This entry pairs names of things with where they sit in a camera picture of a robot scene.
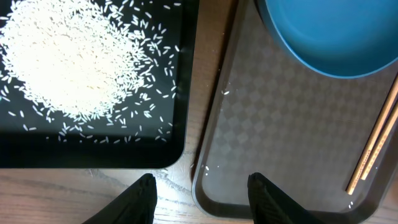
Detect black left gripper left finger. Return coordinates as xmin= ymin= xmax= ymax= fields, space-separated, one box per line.
xmin=83 ymin=173 xmax=157 ymax=224

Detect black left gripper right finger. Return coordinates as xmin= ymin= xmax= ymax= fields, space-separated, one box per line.
xmin=248 ymin=172 xmax=323 ymax=224

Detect wooden chopstick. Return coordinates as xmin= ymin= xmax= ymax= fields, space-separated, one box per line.
xmin=346 ymin=77 xmax=397 ymax=195
xmin=361 ymin=103 xmax=397 ymax=180

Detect white rice pile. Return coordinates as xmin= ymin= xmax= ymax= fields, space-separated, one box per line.
xmin=1 ymin=1 xmax=183 ymax=144

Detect dark blue plate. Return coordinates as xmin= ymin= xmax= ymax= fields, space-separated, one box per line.
xmin=256 ymin=0 xmax=397 ymax=79

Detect brown serving tray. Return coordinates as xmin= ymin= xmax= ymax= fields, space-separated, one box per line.
xmin=192 ymin=1 xmax=397 ymax=223

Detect black rectangular tray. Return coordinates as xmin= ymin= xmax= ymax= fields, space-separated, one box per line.
xmin=1 ymin=1 xmax=199 ymax=169

